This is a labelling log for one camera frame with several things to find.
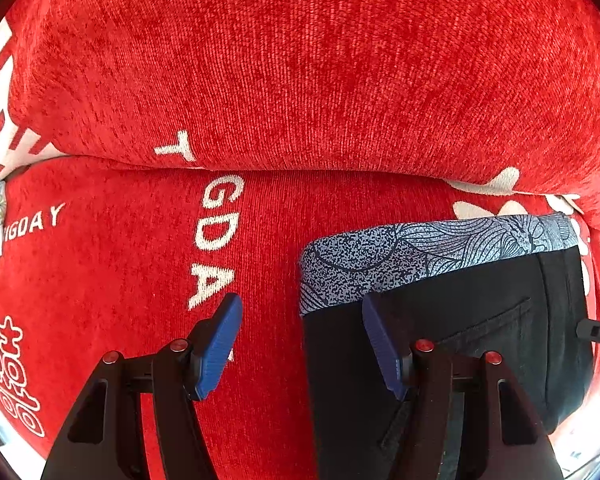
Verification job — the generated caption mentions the black pants with patterned waistband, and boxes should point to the black pants with patterned waistband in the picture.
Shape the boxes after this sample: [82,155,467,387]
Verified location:
[300,214,593,479]

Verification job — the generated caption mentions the red blanket with white print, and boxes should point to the red blanket with white print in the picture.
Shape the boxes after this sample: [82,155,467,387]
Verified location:
[0,0,600,479]

